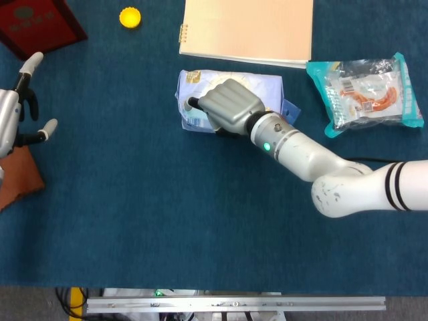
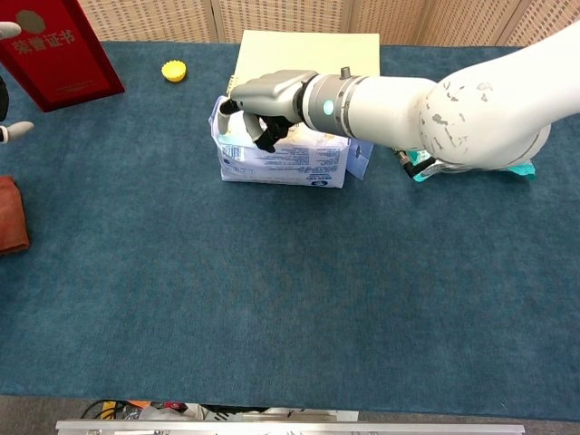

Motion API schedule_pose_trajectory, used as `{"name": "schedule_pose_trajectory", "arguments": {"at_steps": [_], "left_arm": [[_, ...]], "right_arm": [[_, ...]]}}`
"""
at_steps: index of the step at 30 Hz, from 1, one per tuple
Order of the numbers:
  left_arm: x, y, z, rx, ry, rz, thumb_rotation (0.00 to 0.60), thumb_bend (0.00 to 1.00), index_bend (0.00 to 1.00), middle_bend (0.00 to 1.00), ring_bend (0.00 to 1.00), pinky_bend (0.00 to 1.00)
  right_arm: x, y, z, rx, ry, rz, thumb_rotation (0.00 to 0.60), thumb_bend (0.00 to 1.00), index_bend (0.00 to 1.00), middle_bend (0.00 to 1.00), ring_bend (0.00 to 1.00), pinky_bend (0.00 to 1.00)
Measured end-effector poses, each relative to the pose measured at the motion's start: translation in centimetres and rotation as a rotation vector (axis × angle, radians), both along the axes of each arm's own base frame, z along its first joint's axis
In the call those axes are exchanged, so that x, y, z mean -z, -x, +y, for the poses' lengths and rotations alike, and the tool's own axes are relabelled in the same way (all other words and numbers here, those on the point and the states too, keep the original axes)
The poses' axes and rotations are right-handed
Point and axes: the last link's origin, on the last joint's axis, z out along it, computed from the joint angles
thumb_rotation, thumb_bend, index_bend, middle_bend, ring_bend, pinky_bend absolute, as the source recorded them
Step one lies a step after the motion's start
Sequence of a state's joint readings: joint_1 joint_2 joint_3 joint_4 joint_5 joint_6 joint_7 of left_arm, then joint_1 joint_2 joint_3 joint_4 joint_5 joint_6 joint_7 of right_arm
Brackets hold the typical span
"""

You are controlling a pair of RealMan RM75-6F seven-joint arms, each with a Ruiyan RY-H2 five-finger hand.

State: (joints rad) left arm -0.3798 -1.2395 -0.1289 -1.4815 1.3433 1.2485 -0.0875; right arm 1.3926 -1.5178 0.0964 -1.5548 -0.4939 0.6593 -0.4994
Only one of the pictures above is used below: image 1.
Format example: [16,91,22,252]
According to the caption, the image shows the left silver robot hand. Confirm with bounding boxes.
[0,51,58,158]

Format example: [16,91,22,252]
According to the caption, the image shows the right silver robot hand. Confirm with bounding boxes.
[187,79,268,137]

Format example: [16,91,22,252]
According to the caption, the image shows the white blue tissue pack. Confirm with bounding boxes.
[175,69,302,134]

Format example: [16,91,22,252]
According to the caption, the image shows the orange cloth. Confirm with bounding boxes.
[0,145,45,212]

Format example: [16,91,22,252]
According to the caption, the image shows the pale yellow spiral notebook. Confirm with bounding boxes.
[178,0,315,70]

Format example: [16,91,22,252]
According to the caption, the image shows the red certificate box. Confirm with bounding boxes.
[0,0,88,62]

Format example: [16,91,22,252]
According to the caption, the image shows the teal felt table cover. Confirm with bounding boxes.
[0,0,428,297]

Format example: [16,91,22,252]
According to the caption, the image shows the teal snack package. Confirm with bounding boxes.
[306,51,425,140]

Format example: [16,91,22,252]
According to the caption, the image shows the yellow bottle cap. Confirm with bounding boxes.
[119,7,142,29]

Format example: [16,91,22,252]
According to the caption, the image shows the yellow floor strip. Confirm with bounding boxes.
[69,287,84,321]

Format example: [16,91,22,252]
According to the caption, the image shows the black floor cables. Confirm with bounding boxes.
[55,287,90,321]

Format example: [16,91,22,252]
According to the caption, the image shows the aluminium profile rail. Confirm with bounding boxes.
[86,296,387,314]

